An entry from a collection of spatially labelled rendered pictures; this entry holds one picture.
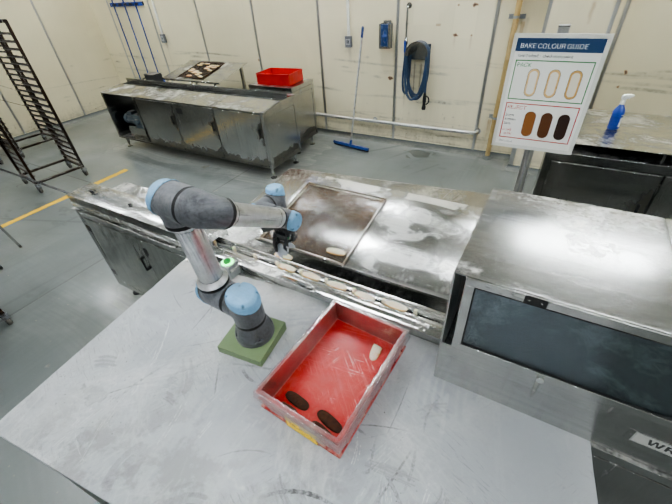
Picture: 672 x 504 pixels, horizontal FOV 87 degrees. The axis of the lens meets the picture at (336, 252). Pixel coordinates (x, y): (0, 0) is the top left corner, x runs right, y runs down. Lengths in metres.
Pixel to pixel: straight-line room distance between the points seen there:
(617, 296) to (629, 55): 3.85
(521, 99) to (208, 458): 1.78
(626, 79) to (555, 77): 3.04
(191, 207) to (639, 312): 1.12
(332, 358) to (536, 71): 1.39
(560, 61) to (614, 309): 1.05
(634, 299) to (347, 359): 0.87
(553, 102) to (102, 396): 2.06
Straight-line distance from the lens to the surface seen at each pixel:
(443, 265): 1.64
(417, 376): 1.36
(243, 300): 1.29
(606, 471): 1.53
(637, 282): 1.16
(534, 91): 1.81
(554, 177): 2.89
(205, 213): 1.05
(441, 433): 1.27
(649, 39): 4.77
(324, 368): 1.36
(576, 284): 1.08
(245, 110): 4.40
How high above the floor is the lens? 1.95
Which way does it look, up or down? 38 degrees down
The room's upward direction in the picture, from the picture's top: 4 degrees counter-clockwise
